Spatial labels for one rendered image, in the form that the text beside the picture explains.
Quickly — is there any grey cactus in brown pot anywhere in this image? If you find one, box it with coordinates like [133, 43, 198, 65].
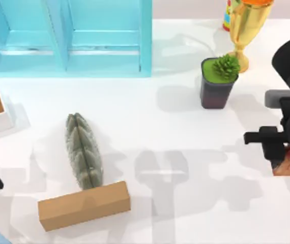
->
[38, 112, 131, 232]

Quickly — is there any orange ball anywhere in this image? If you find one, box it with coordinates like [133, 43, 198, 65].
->
[240, 0, 275, 5]

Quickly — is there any gold trophy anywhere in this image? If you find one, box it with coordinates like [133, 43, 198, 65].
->
[229, 0, 275, 74]

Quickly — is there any green plant in dark pot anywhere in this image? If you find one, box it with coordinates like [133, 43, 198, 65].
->
[200, 53, 241, 110]

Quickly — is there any red and yellow bottle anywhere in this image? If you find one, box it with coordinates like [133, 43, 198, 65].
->
[222, 0, 235, 33]

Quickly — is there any light blue rack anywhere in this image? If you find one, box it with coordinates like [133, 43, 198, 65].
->
[0, 0, 153, 78]

